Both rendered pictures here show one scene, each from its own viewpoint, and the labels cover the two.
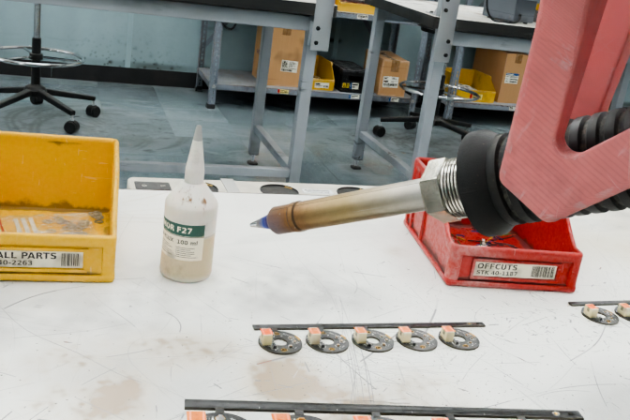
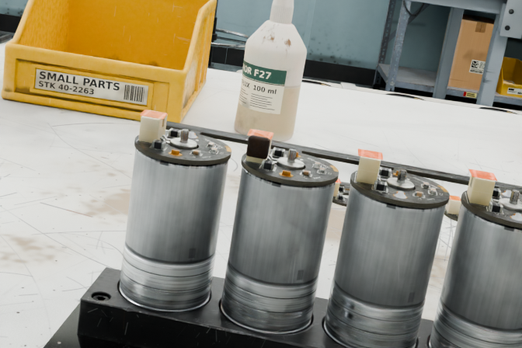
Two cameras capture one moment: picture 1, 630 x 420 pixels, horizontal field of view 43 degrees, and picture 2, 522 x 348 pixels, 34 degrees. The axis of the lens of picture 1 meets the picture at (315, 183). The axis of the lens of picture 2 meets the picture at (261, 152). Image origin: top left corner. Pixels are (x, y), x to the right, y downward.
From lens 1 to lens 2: 0.12 m
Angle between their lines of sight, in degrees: 16
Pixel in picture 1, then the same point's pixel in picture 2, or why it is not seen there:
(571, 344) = not seen: outside the picture
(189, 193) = (273, 32)
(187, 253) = (264, 102)
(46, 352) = (78, 160)
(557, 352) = not seen: outside the picture
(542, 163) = not seen: outside the picture
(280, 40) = (472, 38)
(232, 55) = (416, 53)
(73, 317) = (121, 143)
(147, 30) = (328, 20)
